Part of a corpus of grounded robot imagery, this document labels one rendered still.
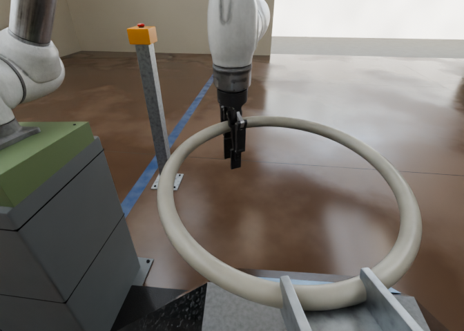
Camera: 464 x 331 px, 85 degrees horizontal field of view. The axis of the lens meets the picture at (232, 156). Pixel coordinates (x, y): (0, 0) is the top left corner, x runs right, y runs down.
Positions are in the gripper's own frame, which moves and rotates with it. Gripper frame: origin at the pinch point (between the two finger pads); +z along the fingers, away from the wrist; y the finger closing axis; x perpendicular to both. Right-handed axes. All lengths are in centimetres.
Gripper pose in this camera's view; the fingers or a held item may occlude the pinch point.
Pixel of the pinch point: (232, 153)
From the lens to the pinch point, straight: 73.9
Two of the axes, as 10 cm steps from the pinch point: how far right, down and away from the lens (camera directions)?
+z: 0.0, 7.9, 6.1
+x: 9.3, -2.3, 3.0
